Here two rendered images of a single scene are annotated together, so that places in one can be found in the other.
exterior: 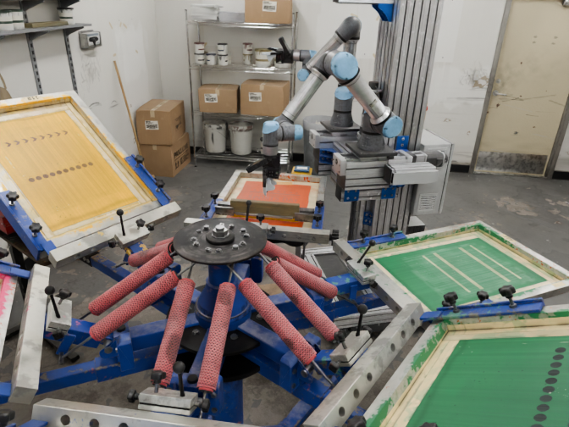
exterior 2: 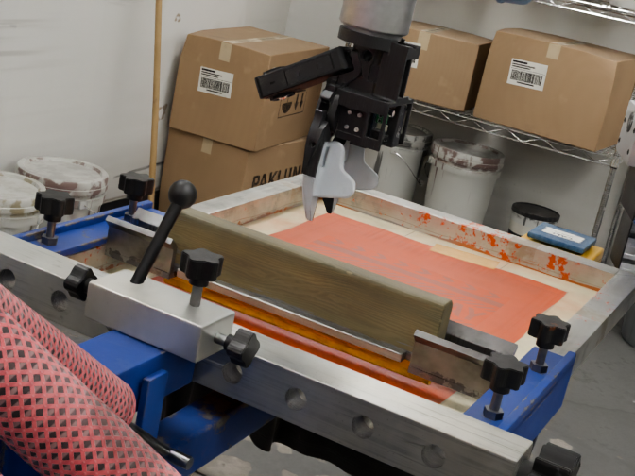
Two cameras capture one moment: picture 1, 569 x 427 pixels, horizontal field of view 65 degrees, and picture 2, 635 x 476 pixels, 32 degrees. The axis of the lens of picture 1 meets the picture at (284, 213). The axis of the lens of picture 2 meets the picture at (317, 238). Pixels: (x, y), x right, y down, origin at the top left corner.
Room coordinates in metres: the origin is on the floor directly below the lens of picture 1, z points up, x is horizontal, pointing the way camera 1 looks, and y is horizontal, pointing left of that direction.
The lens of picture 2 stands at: (0.93, -0.26, 1.45)
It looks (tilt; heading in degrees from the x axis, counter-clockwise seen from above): 17 degrees down; 17
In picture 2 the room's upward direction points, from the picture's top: 12 degrees clockwise
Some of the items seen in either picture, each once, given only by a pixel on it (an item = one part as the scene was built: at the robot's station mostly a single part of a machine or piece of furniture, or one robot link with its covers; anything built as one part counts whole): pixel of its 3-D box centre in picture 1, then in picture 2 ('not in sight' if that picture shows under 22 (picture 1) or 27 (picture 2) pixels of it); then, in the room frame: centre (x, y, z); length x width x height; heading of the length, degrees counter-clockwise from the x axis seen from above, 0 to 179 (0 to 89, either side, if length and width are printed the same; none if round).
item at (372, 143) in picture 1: (372, 138); not in sight; (2.43, -0.47, 1.31); 0.15 x 0.15 x 0.10
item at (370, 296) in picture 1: (372, 301); not in sight; (1.50, -0.37, 0.90); 1.24 x 0.06 x 0.06; 113
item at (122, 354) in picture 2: not in sight; (115, 373); (1.74, 0.14, 1.02); 0.17 x 0.06 x 0.05; 173
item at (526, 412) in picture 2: (317, 223); (510, 413); (2.03, -0.17, 0.98); 0.30 x 0.05 x 0.07; 173
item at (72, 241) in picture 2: (211, 214); (89, 249); (2.09, 0.38, 0.98); 0.30 x 0.05 x 0.07; 173
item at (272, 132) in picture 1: (271, 133); not in sight; (2.08, 0.07, 1.42); 0.09 x 0.08 x 0.11; 110
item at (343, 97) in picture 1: (343, 98); not in sight; (2.92, -0.36, 1.42); 0.13 x 0.12 x 0.14; 168
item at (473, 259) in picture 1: (434, 256); not in sight; (1.61, -0.63, 1.05); 1.08 x 0.61 x 0.23; 113
